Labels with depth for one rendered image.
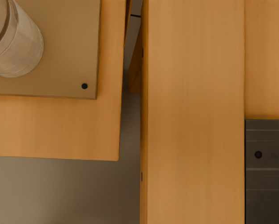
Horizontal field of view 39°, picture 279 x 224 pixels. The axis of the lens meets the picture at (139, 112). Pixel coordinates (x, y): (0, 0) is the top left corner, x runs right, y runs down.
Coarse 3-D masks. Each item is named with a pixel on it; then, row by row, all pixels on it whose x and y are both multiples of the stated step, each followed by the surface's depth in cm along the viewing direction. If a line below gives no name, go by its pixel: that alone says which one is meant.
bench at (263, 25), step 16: (256, 0) 58; (272, 0) 58; (256, 16) 58; (272, 16) 58; (256, 32) 58; (272, 32) 58; (256, 48) 58; (272, 48) 58; (256, 64) 58; (272, 64) 58; (128, 80) 144; (256, 80) 58; (272, 80) 58; (256, 96) 58; (272, 96) 58; (256, 112) 58; (272, 112) 58
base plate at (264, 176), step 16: (256, 128) 55; (272, 128) 56; (256, 144) 55; (272, 144) 55; (256, 160) 55; (272, 160) 55; (256, 176) 55; (272, 176) 55; (256, 192) 55; (272, 192) 55; (256, 208) 55; (272, 208) 55
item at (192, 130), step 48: (144, 0) 61; (192, 0) 55; (240, 0) 56; (144, 48) 60; (192, 48) 55; (240, 48) 56; (144, 96) 60; (192, 96) 55; (240, 96) 55; (144, 144) 59; (192, 144) 55; (240, 144) 55; (144, 192) 58; (192, 192) 55; (240, 192) 55
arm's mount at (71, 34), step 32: (32, 0) 55; (64, 0) 55; (96, 0) 56; (64, 32) 55; (96, 32) 56; (64, 64) 55; (96, 64) 56; (32, 96) 58; (64, 96) 55; (96, 96) 58
